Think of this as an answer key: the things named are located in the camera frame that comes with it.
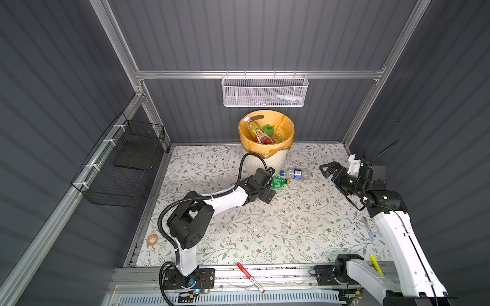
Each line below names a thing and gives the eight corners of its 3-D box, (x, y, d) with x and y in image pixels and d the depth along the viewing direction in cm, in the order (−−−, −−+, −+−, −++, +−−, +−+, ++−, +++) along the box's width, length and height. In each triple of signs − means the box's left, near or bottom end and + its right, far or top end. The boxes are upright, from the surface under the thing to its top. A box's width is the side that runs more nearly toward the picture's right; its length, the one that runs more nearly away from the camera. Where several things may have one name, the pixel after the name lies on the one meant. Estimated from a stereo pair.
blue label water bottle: (280, 181, 105) (282, 175, 100) (279, 174, 108) (280, 168, 104) (304, 181, 104) (307, 175, 100) (303, 173, 108) (305, 168, 104)
